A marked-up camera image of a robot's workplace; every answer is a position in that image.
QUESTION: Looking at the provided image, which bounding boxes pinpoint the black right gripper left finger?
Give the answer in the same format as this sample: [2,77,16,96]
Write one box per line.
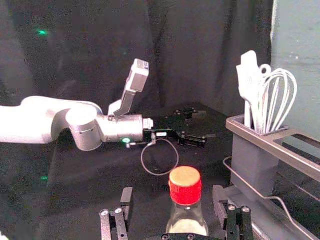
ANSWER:
[99,186,134,240]

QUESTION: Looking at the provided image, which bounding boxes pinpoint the black rack with steel bars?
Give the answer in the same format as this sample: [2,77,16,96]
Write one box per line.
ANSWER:
[222,117,320,240]

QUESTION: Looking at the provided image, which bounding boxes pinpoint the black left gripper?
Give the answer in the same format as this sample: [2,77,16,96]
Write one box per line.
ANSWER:
[142,106,217,149]

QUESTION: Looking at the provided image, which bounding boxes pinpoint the white slotted turner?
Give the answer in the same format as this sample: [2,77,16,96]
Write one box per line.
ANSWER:
[235,63,265,129]

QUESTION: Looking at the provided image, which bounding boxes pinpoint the white wire whisk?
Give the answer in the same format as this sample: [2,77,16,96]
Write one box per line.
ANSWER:
[256,68,299,135]

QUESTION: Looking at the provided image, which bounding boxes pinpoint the black cloth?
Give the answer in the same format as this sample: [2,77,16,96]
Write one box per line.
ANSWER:
[0,0,320,240]

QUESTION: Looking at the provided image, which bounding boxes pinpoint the clear bottle with red cap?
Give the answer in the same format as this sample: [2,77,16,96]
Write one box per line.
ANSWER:
[165,165,210,237]

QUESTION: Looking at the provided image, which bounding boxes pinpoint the grey utensil holder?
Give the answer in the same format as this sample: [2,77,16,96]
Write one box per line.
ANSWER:
[226,114,291,203]

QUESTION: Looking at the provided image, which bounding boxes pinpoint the white utensil handle with ring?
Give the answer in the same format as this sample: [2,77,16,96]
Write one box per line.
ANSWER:
[259,63,273,79]

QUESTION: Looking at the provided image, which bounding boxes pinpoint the white spatula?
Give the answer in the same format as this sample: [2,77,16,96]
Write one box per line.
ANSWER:
[240,49,259,76]

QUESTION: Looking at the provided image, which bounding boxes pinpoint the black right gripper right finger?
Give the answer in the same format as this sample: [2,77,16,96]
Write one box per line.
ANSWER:
[212,184,255,240]

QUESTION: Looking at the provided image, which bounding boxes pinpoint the thin dark looped cable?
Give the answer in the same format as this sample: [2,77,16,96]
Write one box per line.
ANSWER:
[125,138,180,177]

